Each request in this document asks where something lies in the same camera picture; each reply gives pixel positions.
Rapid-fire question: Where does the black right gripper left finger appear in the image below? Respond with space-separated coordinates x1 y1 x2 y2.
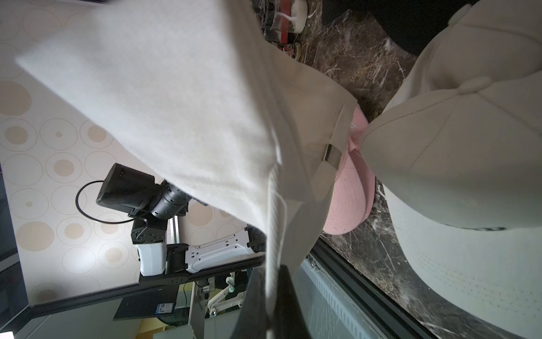
231 267 268 339

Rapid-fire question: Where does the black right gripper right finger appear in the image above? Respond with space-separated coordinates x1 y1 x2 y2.
270 266 311 339

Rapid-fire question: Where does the pink cap with logo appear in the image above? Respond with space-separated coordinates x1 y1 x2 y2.
323 107 376 235

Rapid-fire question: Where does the beige Colorado cap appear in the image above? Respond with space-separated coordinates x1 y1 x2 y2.
361 1 541 338
16 1 357 271

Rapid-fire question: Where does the black cap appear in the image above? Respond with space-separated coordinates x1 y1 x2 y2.
321 0 476 56

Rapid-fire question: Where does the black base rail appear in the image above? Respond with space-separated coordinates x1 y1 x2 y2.
0 236 437 339

